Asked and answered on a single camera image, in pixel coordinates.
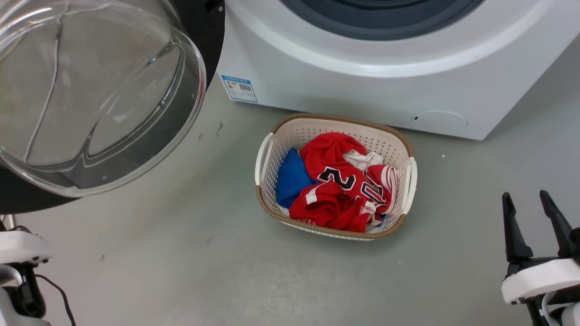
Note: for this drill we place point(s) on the blue energy label sticker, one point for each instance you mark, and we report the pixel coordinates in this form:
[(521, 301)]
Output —
[(239, 88)]

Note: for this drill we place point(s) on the white plastic laundry basket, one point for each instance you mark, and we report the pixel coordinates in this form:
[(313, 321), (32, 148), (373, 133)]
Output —
[(294, 136)]

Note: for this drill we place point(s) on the round white filter cover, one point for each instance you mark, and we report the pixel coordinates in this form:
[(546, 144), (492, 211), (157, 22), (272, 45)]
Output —
[(442, 121)]

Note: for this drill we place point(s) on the red basketball jersey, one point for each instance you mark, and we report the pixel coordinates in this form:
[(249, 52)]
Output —
[(331, 158)]

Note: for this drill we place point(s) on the white cloth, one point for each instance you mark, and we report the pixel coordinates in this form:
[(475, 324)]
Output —
[(362, 160)]

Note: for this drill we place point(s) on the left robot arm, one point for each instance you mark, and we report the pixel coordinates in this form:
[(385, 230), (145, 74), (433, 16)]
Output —
[(5, 308)]

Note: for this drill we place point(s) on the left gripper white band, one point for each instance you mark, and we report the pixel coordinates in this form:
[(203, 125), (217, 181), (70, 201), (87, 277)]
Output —
[(22, 246)]

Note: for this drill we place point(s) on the black round glass washer door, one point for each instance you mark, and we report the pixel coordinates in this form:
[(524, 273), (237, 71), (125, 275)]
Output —
[(90, 90)]

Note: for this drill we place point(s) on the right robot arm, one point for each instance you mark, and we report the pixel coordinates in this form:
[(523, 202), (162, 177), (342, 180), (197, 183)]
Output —
[(572, 316)]

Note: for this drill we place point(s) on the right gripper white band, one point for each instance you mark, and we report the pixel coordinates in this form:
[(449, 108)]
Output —
[(539, 278)]

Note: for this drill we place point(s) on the white front-load washing machine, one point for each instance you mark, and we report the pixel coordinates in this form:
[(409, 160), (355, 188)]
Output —
[(362, 86)]

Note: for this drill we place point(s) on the blue cloth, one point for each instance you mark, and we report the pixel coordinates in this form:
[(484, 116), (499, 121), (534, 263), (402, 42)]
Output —
[(292, 179)]

